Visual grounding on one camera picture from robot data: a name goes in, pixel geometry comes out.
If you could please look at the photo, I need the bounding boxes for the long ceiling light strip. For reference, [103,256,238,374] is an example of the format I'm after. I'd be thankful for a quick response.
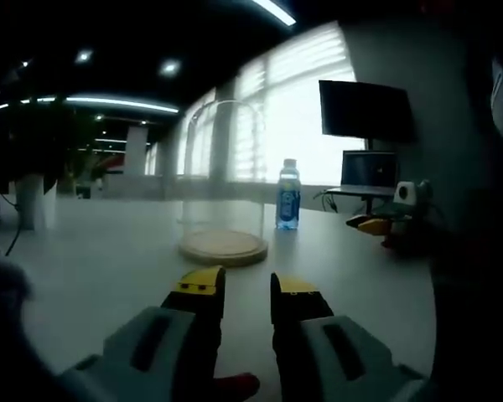
[250,0,298,28]
[0,95,180,116]

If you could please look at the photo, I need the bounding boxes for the person's right hand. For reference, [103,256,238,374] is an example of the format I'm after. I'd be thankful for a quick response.
[380,233,407,251]

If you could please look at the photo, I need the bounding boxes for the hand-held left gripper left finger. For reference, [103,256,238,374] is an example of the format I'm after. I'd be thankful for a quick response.
[60,265,227,402]

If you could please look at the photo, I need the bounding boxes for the round wooden base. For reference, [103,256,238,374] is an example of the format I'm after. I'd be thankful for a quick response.
[178,229,269,269]

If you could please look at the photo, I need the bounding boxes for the clear glass dome cover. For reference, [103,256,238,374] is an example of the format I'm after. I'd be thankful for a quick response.
[178,99,269,248]

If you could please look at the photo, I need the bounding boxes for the person's clothed torso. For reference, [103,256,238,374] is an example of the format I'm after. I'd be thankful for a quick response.
[427,24,503,402]

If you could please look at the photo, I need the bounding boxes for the blue Mizone drink bottle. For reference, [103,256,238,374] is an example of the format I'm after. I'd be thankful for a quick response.
[275,157,302,231]

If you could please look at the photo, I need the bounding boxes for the black monitor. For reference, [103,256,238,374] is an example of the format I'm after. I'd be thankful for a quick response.
[318,79,416,144]

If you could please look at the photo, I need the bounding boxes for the white window blinds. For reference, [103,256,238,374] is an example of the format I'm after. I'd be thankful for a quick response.
[144,21,368,184]

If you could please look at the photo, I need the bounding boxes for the grey laptop on stand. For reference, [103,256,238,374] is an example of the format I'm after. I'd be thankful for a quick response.
[324,149,400,210]

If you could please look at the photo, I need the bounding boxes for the person's left hand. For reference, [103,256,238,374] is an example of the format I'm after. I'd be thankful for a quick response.
[213,373,262,402]

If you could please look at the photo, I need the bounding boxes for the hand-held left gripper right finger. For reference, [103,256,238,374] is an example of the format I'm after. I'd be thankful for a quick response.
[270,271,433,402]

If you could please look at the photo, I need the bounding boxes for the black laptop cable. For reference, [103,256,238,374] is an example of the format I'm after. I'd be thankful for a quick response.
[313,189,341,215]

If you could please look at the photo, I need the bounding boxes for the red blue wall banner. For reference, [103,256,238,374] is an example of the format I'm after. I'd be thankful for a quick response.
[101,156,126,173]

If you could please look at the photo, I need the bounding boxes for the thin black cable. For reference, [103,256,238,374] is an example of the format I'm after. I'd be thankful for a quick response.
[3,195,27,257]

